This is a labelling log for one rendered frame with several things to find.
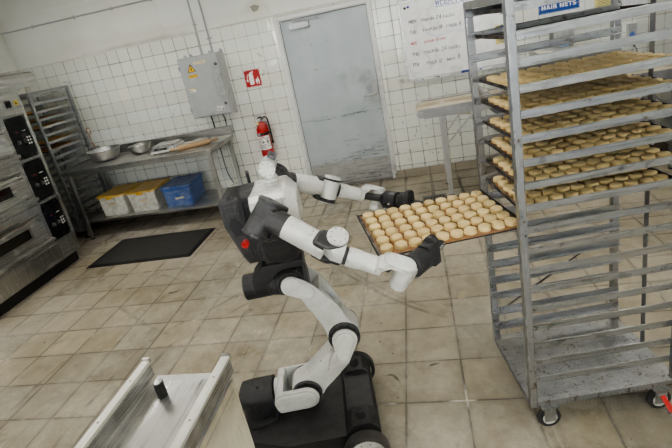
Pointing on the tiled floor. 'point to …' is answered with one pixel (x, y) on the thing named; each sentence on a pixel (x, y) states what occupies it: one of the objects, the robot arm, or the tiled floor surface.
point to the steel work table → (155, 163)
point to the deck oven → (28, 205)
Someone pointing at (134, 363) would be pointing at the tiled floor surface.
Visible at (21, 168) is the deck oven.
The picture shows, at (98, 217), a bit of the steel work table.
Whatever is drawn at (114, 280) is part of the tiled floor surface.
